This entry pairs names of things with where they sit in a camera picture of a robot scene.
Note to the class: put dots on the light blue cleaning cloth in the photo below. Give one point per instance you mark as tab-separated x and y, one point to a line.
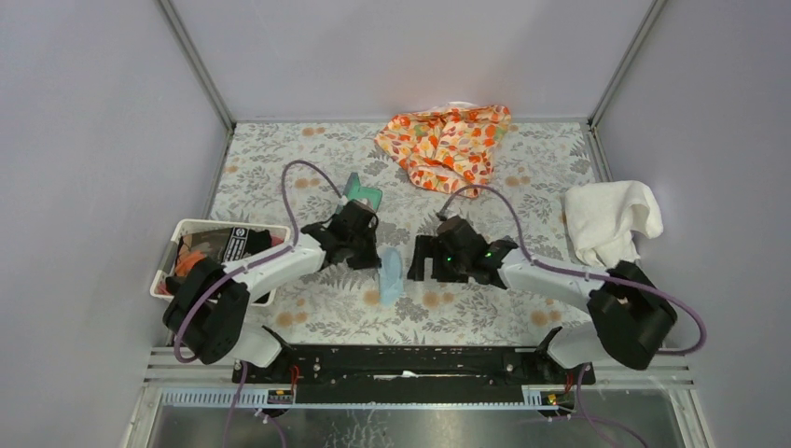
391	276

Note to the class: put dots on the black pouch in basket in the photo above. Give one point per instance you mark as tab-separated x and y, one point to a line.
220	246

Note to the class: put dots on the white perforated plastic basket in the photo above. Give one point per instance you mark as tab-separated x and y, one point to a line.
196	225

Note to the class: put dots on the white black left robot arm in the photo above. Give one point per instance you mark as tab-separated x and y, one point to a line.
207	313

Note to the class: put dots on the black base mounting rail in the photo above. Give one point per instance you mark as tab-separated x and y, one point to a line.
404	374

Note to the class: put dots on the orange floral fabric bag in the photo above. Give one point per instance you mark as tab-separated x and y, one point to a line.
447	148

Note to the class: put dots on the white towel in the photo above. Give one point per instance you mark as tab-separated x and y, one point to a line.
601	219

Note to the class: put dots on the floral grey tablecloth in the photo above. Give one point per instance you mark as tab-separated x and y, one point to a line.
274	171

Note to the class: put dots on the aluminium frame profile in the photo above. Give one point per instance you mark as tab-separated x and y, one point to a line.
169	380

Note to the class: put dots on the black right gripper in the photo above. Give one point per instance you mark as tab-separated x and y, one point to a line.
431	246

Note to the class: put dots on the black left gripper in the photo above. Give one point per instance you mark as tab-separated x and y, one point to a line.
372	260

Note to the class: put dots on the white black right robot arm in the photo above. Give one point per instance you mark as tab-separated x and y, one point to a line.
628	320

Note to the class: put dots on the dark blue glasses case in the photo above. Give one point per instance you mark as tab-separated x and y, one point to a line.
355	190

